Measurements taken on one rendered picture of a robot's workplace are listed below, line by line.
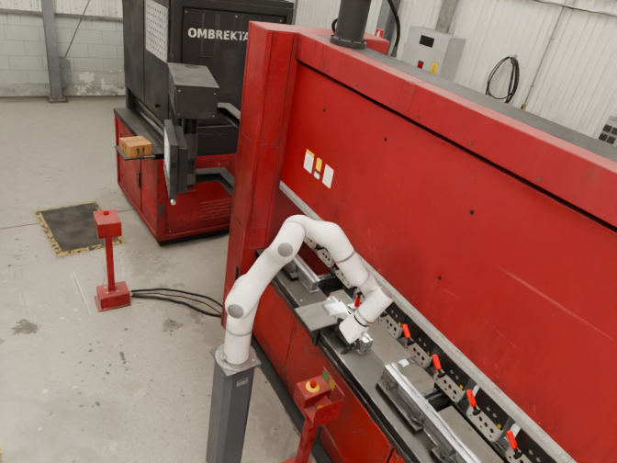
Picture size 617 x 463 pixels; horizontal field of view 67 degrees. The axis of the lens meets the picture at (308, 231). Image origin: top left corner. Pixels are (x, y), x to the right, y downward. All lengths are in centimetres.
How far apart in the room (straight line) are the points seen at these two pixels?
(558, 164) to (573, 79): 485
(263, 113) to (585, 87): 437
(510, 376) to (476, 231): 54
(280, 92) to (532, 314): 182
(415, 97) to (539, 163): 61
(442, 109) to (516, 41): 495
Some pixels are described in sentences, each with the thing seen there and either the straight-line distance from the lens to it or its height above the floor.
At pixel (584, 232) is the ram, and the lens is 164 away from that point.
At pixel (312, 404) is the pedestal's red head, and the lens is 257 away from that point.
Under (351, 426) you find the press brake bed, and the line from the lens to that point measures 271.
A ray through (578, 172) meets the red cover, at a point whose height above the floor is 226.
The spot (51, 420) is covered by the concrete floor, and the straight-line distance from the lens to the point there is 346.
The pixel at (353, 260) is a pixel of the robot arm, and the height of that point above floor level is 170.
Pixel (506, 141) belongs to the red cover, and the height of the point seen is 225.
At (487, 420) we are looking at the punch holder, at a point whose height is 124.
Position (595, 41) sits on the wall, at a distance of 639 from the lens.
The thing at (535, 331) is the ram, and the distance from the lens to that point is 181.
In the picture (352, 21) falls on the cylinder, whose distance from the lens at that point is 260.
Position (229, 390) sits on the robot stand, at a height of 87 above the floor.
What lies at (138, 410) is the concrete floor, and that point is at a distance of 341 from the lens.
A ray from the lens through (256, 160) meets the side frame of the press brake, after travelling 293.
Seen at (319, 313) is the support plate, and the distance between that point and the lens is 263.
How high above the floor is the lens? 267
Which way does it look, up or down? 30 degrees down
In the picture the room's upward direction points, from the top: 11 degrees clockwise
